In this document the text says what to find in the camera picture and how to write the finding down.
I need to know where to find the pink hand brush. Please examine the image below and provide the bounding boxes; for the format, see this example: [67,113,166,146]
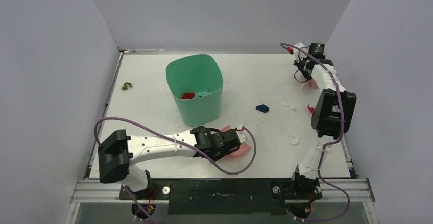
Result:
[306,79,318,89]

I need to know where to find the pink plastic dustpan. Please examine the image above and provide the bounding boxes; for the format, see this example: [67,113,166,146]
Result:
[221,125,251,158]

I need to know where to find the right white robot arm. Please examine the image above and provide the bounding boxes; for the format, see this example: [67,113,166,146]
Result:
[291,43,357,180]

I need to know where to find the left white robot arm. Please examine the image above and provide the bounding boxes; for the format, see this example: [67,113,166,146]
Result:
[98,126,247,199]

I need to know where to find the small white paper twist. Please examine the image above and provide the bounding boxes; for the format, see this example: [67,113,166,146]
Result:
[301,82,309,90]

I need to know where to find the flat white paper scrap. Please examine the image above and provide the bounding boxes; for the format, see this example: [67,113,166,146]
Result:
[281,101,297,111]

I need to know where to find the small dark blue paper ball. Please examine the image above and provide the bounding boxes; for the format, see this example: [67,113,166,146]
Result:
[255,104,270,113]

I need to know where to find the red paper scrap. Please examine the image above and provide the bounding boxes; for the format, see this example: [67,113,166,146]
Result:
[180,92,195,100]

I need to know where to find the green plastic bin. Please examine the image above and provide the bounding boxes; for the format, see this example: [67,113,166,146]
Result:
[165,54,224,127]

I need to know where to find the green paper scrap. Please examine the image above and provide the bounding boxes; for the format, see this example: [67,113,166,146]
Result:
[121,82,133,91]

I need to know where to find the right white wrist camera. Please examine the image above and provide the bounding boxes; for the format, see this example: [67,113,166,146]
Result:
[294,42,309,61]

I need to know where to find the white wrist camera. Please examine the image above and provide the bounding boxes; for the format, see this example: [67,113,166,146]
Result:
[235,125,248,144]
[294,42,309,61]

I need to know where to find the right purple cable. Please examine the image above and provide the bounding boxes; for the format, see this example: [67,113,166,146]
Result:
[280,43,351,223]

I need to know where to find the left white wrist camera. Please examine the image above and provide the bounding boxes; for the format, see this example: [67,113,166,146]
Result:
[235,125,248,144]

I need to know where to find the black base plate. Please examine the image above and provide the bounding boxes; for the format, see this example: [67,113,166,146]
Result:
[133,178,322,215]

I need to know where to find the aluminium table edge rail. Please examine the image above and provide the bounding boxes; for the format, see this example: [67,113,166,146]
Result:
[120,48,288,55]

